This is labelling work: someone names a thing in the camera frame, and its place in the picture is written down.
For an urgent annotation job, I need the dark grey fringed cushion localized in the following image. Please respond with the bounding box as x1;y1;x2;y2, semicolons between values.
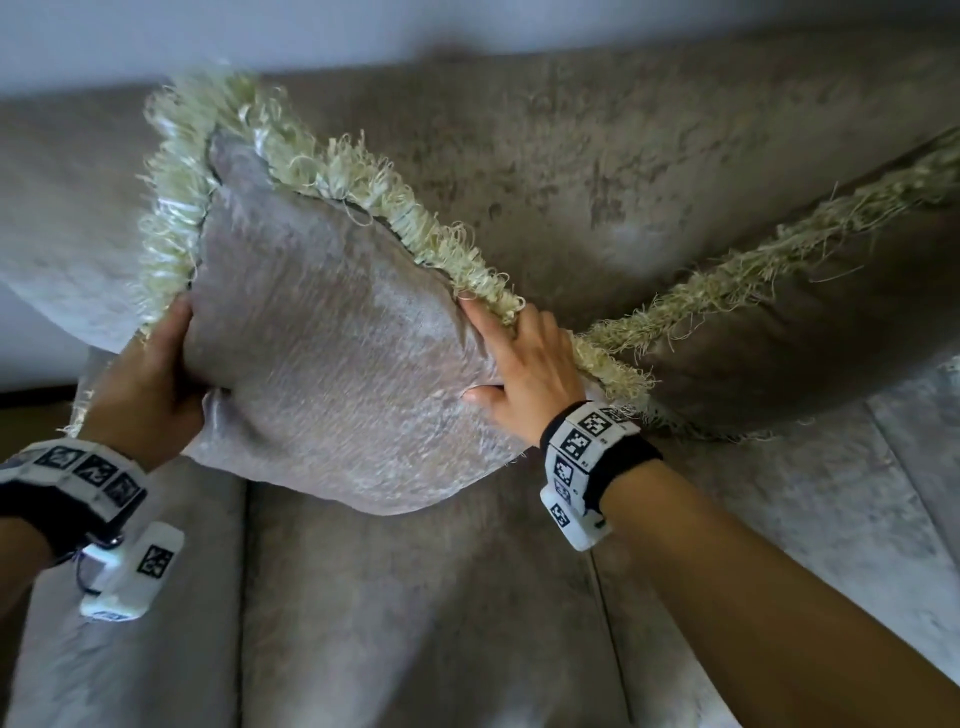
581;129;960;444

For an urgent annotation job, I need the person's right forearm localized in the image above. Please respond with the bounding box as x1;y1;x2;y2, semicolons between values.
600;459;960;728

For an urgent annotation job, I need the right wrist camera band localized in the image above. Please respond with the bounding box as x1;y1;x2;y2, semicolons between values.
538;400;664;553

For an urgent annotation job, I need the person's left hand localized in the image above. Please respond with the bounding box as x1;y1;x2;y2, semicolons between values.
78;293;210;474

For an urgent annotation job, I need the grey velvet sofa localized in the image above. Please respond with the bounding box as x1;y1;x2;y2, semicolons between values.
0;26;960;728

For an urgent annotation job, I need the wrist camera band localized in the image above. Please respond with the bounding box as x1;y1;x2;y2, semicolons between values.
538;400;664;553
0;437;186;624

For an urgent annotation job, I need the left wrist camera band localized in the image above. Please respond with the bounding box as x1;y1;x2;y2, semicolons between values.
0;437;186;624

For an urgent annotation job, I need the person's right hand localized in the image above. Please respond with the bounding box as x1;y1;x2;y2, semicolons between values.
458;297;588;448

